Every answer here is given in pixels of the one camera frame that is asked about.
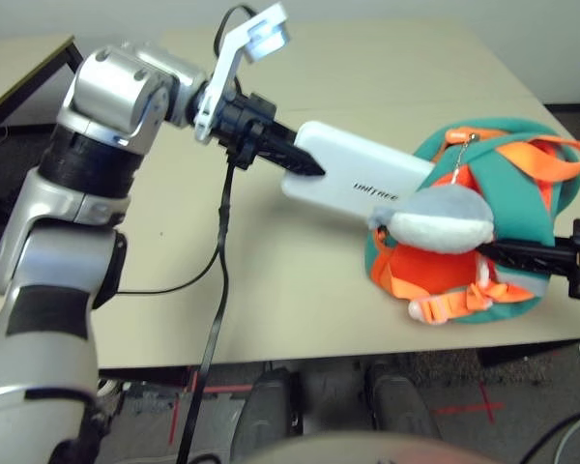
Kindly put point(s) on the dark grey robot leg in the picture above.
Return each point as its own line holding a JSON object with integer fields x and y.
{"x": 270, "y": 411}
{"x": 401, "y": 401}

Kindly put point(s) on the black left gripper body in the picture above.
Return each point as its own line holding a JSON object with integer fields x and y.
{"x": 244, "y": 125}

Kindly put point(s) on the teal and orange backpack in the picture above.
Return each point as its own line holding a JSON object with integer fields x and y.
{"x": 517, "y": 198}

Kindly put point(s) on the grey white plush dolphin charm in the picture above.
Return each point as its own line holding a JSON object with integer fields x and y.
{"x": 440, "y": 222}

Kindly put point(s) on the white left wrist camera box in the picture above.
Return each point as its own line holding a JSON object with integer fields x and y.
{"x": 266, "y": 34}

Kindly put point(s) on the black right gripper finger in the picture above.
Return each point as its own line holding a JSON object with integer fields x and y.
{"x": 541, "y": 265}
{"x": 536, "y": 249}

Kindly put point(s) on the beige side table black frame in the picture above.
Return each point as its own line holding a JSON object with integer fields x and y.
{"x": 14, "y": 67}

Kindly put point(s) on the dark grey robot right leg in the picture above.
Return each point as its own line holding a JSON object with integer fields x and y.
{"x": 401, "y": 401}

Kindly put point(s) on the dark grey robot left leg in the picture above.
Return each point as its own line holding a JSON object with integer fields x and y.
{"x": 270, "y": 411}

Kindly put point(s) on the beige robot torso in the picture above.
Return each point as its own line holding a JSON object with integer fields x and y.
{"x": 367, "y": 449}

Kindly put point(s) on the white Unitree pencil case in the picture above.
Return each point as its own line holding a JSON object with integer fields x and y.
{"x": 348, "y": 169}

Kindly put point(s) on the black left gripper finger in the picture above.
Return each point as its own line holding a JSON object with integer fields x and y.
{"x": 285, "y": 129}
{"x": 292, "y": 154}

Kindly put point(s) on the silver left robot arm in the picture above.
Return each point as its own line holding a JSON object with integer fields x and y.
{"x": 111, "y": 96}

